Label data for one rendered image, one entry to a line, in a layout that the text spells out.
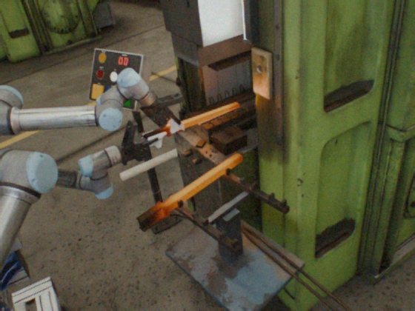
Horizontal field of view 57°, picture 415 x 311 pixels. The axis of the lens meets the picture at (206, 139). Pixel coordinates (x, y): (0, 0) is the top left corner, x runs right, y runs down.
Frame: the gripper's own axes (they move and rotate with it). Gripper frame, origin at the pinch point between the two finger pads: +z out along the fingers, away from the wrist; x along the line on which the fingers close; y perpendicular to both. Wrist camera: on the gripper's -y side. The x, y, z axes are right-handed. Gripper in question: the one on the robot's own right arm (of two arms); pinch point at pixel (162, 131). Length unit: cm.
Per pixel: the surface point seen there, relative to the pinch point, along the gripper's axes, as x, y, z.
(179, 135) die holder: -8.7, 10.6, 11.4
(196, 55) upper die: 7.3, -30.2, 16.5
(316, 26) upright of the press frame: 48, -44, 36
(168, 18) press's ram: -11.7, -41.0, 16.4
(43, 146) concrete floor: -218, 100, -34
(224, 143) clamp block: 19.2, 4.1, 17.5
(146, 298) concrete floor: -10, 102, -24
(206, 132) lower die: 6.3, 4.5, 17.1
